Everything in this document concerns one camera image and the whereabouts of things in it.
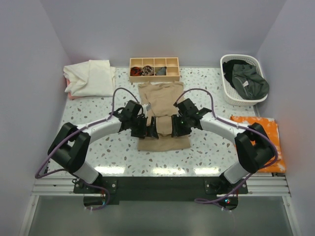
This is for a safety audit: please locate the dark green t-shirt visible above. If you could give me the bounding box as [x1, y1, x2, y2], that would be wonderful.
[232, 64, 269, 100]

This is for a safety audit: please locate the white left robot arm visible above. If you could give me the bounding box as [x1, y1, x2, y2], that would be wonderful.
[48, 100, 158, 187]

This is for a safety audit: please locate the white plastic laundry basket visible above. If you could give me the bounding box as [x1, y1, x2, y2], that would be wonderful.
[220, 54, 269, 106]

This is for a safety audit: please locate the pink folded t-shirt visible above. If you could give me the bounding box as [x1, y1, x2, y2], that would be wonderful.
[65, 79, 81, 100]

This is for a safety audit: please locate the grey rolled sock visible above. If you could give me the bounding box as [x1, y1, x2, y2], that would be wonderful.
[155, 66, 167, 76]

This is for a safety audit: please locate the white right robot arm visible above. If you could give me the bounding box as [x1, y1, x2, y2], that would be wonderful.
[172, 99, 278, 186]

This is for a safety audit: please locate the wooden compartment organizer box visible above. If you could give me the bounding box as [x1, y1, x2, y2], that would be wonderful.
[128, 58, 180, 83]

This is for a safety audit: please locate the black garment in basket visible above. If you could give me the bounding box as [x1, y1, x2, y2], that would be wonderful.
[222, 59, 248, 85]

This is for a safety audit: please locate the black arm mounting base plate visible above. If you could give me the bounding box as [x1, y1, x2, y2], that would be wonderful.
[72, 177, 249, 206]

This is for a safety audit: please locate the cream folded t-shirt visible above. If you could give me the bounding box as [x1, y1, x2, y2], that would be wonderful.
[63, 60, 116, 97]

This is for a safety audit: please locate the orange black rolled sock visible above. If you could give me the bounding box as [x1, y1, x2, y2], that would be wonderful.
[130, 66, 142, 76]

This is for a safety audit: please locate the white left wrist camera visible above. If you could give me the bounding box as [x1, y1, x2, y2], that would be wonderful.
[144, 104, 152, 111]

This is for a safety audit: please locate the orange tie-dye folded t-shirt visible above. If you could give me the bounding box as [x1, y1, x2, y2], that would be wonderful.
[230, 116, 286, 174]

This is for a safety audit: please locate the beige t-shirt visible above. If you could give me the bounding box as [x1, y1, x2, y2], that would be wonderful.
[138, 81, 191, 152]

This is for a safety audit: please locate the brown patterned rolled sock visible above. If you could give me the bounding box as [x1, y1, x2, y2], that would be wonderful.
[141, 65, 154, 76]

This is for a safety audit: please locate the aluminium frame rail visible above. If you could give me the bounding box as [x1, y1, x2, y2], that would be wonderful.
[19, 174, 302, 236]

